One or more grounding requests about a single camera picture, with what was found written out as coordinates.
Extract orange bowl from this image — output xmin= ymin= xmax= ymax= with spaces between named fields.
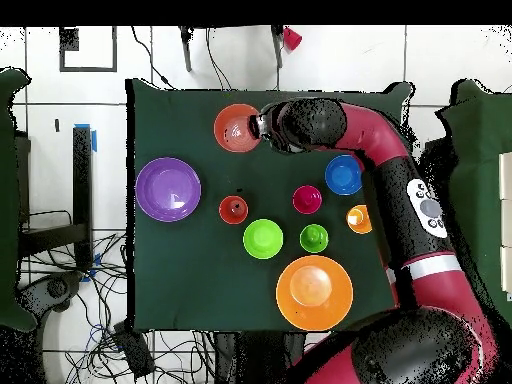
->
xmin=212 ymin=103 xmax=263 ymax=154

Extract green bowl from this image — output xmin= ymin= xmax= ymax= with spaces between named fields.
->
xmin=242 ymin=218 xmax=285 ymax=260

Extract orange cup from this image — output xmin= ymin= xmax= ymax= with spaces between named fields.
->
xmin=218 ymin=194 xmax=250 ymax=226

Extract pink cup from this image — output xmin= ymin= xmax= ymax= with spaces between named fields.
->
xmin=292 ymin=184 xmax=323 ymax=216

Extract green cup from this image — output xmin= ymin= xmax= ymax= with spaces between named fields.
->
xmin=299 ymin=223 xmax=331 ymax=254

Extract dark green tablecloth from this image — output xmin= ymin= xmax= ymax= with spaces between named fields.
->
xmin=125 ymin=77 xmax=415 ymax=334

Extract blue bowl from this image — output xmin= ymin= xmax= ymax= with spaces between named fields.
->
xmin=324 ymin=154 xmax=364 ymax=197

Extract large yellow bowl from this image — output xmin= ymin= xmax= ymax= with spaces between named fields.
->
xmin=275 ymin=254 xmax=355 ymax=332

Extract purple bowl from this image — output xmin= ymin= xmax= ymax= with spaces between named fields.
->
xmin=134 ymin=156 xmax=203 ymax=224

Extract yellow cup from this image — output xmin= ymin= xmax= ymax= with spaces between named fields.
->
xmin=345 ymin=204 xmax=374 ymax=235

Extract black stand leg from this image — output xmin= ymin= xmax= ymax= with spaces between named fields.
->
xmin=270 ymin=25 xmax=286 ymax=69
xmin=179 ymin=26 xmax=194 ymax=73

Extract long black beam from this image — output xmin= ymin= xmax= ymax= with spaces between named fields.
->
xmin=72 ymin=125 xmax=94 ymax=271

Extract red cup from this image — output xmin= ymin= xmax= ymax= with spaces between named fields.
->
xmin=282 ymin=26 xmax=304 ymax=52

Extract short black beam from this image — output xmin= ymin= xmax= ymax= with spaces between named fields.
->
xmin=19 ymin=222 xmax=87 ymax=257

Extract gray black machine base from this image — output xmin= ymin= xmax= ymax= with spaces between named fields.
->
xmin=17 ymin=270 xmax=85 ymax=317

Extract green cloth side table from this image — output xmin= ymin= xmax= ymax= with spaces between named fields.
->
xmin=0 ymin=67 xmax=37 ymax=333
xmin=435 ymin=79 xmax=512 ymax=333

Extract white boxes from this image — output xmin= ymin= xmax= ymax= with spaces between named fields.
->
xmin=497 ymin=151 xmax=512 ymax=301

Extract thin black cable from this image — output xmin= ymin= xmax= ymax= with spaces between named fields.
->
xmin=130 ymin=26 xmax=175 ymax=90
xmin=205 ymin=27 xmax=233 ymax=91

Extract black square frame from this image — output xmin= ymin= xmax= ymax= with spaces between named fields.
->
xmin=58 ymin=26 xmax=118 ymax=73

